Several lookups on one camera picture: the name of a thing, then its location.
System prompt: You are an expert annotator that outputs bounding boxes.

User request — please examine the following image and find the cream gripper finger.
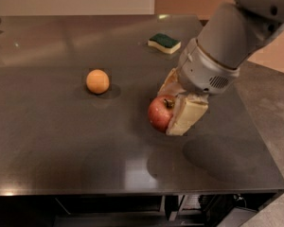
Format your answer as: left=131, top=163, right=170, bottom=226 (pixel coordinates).
left=166, top=94, right=208, bottom=136
left=157, top=68, right=184, bottom=96

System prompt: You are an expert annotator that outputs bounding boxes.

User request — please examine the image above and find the orange fruit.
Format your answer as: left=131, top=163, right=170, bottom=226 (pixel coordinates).
left=86, top=69, right=110, bottom=94

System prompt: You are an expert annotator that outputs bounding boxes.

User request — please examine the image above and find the green and yellow sponge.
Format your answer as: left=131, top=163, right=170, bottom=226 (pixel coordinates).
left=148, top=33, right=181, bottom=55

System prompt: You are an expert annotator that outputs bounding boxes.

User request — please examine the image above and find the dark under-table shelf frame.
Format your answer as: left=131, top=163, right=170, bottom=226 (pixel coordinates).
left=0, top=191, right=283, bottom=227

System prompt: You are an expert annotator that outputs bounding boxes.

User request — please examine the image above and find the red apple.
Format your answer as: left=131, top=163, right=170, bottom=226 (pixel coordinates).
left=148, top=95, right=176, bottom=133

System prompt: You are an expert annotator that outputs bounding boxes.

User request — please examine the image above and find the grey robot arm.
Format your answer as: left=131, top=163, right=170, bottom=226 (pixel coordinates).
left=158, top=0, right=284, bottom=135

